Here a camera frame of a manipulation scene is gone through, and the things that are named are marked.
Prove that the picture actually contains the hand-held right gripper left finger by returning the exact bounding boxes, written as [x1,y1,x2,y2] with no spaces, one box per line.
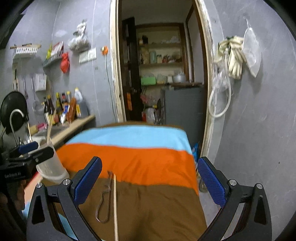
[26,156,102,241]

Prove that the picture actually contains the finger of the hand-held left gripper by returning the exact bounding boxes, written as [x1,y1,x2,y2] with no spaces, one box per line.
[9,146,55,165]
[2,141,39,160]

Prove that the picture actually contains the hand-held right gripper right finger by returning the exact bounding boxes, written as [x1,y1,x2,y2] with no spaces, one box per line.
[197,157,272,241]

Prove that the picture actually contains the translucent plastic cup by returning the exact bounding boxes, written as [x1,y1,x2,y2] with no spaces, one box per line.
[36,143,70,186]

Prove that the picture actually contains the wooden utensil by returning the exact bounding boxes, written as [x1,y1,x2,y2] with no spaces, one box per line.
[46,125,53,150]

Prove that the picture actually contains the metal sink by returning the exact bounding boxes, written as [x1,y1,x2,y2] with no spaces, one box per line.
[34,126,70,140]

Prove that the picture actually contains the blue packet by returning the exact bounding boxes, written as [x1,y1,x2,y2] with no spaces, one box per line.
[191,142,199,161]

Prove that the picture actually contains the curved metal faucet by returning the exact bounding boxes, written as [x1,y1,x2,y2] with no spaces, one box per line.
[9,109,26,144]

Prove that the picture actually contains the black wok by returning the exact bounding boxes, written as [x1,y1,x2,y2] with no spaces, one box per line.
[0,91,30,134]

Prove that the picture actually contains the metal skimmer ladle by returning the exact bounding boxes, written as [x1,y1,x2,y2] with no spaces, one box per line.
[31,76,45,115]

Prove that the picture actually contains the tall dark glass bottle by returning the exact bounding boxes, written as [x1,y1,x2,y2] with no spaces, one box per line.
[47,95,56,125]

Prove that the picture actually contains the wooden kitchen counter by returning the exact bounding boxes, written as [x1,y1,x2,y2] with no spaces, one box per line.
[30,114,96,149]

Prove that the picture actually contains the dark sauce bottle yellow label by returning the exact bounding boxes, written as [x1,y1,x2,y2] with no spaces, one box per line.
[55,92,63,117]

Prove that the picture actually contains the hanging metal spoon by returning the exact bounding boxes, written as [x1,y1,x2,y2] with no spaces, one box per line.
[22,77,29,100]

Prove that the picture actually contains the blue orange brown striped cloth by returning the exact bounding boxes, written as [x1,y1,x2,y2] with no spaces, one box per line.
[55,121,208,241]

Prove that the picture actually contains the large dark sauce jug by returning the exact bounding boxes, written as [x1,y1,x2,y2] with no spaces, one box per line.
[74,87,90,118]

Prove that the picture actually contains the grey cabinet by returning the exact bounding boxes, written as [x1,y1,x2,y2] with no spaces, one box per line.
[160,84,205,149]

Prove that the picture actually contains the red plastic bag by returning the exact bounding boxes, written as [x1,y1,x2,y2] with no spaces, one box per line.
[60,52,70,74]

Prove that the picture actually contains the clear plastic bag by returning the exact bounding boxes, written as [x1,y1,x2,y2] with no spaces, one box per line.
[212,67,230,93]

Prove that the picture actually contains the metal cooking pot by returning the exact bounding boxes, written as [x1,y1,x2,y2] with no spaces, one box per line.
[171,72,187,84]

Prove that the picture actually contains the green plastic box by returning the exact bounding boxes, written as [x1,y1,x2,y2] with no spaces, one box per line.
[140,76,157,86]

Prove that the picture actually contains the mesh bag of garlic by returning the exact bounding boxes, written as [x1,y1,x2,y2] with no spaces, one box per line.
[68,22,91,52]

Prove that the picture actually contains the cream rubber gloves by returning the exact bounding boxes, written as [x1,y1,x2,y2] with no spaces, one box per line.
[214,35,245,80]

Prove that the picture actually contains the wooden shelf unit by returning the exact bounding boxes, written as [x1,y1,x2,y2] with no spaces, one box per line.
[135,23,188,85]

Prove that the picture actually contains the white plastic bag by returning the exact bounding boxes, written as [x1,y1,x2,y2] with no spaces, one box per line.
[243,18,262,78]

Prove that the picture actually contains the brown cord loop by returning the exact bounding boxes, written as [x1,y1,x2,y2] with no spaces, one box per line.
[95,171,114,224]

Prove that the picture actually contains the white wall holder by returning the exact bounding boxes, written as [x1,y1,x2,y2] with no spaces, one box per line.
[35,73,47,91]

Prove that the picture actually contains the white hose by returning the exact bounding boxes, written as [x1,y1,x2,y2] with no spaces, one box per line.
[207,76,232,118]

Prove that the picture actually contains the metal wire wall shelf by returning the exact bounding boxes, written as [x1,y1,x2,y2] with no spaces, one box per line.
[43,51,64,68]

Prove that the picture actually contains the white wall basket rack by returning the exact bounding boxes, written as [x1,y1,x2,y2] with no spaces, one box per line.
[10,44,42,59]

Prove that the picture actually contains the white wall socket panel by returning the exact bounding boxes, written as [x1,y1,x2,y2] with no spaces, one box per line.
[78,48,97,64]

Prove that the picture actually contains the pale wooden door frame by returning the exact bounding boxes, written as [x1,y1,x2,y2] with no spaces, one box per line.
[109,0,216,158]

